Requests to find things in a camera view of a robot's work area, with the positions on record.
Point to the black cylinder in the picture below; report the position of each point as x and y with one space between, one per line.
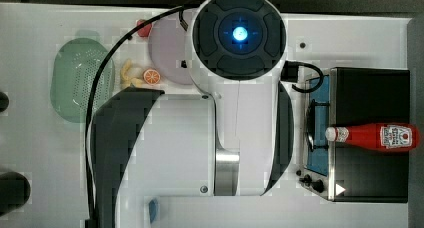
15 191
4 101

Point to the black toaster oven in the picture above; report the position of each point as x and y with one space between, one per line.
341 172

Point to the orange slice toy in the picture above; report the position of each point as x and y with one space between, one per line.
151 76

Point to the red plush ketchup bottle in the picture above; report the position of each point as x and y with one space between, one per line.
382 137

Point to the green perforated colander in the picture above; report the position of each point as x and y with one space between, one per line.
75 68

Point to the peeled banana toy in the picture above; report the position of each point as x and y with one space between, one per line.
126 80

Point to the red toy strawberry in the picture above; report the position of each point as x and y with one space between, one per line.
144 32

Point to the black cylinder upper left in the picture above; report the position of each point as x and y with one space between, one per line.
4 101

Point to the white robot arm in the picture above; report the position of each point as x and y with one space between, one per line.
232 137

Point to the blue cup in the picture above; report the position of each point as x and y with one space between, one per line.
153 207

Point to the lilac round plate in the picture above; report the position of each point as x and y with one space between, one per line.
166 45

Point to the black cylinder lower left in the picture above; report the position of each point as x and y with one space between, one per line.
15 191

